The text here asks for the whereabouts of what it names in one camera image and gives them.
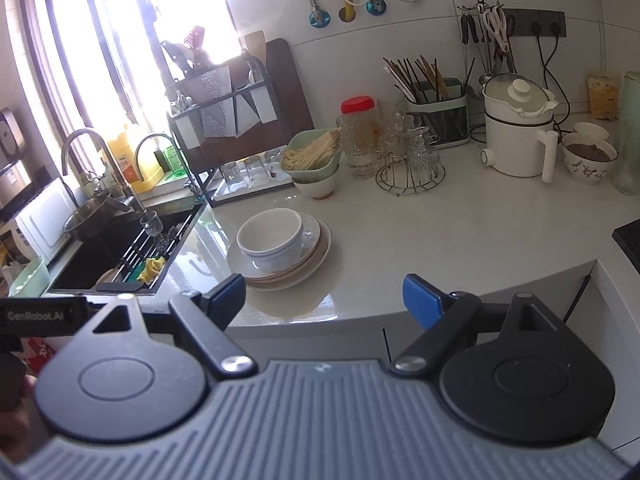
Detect hanging metal utensils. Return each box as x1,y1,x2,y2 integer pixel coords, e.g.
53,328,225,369
459,6,485,61

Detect dried noodles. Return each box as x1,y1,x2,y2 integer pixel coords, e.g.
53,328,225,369
282,128,344,171

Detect glass jar with red lid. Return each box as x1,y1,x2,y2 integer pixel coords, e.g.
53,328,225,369
339,95,379,181

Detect green plastic basket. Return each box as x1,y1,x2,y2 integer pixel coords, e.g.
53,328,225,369
279,129,347,185

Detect wire glass rack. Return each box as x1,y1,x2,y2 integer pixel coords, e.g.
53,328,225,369
374,110,447,196

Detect steel wool scrubber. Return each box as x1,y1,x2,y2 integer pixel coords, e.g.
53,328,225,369
154,224,182,257

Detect green plastic basin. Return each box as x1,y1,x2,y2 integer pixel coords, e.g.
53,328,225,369
7,256,52,299

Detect white microwave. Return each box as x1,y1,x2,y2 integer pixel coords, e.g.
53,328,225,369
0,176,77,262

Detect steel pot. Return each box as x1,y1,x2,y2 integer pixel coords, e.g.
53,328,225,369
62,194,134,242

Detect tall steel faucet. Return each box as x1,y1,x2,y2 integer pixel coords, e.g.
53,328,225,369
60,128,147,217

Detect black dish rack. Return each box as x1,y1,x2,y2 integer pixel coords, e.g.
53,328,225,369
165,56,302,209

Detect black sink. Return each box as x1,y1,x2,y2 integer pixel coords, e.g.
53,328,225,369
46,201,207,297

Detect brown cutting board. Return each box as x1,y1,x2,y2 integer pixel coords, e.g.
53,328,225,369
184,38,317,172

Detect green chopstick holder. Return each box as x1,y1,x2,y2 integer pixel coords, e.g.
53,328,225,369
404,77,469,149

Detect pink floral plate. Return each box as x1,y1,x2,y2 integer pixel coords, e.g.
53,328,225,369
244,222,334,292

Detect green bottle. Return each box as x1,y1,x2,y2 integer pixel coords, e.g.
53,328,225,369
154,141,184,179

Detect white electric pot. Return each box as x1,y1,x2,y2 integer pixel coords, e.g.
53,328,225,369
480,73,560,184

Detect white bowl with brown foot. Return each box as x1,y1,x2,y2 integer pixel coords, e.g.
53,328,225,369
292,166,342,201

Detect black induction cooker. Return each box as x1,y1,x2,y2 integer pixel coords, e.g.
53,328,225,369
612,219,640,262

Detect yellow cloth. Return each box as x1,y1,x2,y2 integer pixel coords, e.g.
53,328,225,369
136,254,169,284

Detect wine glass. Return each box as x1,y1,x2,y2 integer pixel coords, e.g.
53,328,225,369
139,211,164,239

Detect small steel faucet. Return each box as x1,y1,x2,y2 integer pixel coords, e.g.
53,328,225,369
133,133,204,197

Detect textured glass cup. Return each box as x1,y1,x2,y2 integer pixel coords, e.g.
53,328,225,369
610,144,640,197

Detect scissors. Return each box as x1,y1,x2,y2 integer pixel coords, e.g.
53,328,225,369
482,4,512,54

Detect small white bowl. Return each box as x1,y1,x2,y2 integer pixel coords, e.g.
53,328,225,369
572,120,612,144

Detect white tray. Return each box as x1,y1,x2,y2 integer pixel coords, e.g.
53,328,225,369
211,159,297,204

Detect white ceramic bowl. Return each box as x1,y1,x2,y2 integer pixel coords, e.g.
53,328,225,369
236,208,304,257

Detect white utensil holder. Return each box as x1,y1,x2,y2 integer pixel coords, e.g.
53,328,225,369
247,85,278,123
172,110,202,150

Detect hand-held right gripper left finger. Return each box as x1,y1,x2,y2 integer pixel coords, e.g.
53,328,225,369
85,273,257,381

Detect clear drinking glass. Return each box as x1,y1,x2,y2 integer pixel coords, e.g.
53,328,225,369
219,161,244,189
264,148,289,179
243,154,267,184

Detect yellow oil bottle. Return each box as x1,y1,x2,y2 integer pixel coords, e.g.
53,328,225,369
106,124,164,194

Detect grey floral plate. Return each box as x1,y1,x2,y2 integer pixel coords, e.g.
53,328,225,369
227,212,322,281
239,219,333,287

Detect roll-up drying rack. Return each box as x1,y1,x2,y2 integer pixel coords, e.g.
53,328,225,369
116,214,194,287

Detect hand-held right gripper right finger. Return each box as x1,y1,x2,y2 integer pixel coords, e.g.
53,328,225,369
390,274,563,376

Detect yellow packet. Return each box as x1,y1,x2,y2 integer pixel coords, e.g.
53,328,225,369
586,72,622,122

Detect black wall socket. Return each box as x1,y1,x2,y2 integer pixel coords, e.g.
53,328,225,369
501,8,568,39

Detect floral ceramic bowl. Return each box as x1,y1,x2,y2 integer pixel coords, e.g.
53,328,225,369
561,132,619,186

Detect person's left hand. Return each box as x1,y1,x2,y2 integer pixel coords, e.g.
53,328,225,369
0,377,43,466

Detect bundle of chopsticks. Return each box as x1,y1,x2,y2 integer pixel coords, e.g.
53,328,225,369
382,56,454,104

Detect upturned glasses on rack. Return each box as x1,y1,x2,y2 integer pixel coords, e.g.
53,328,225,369
380,105,445,183

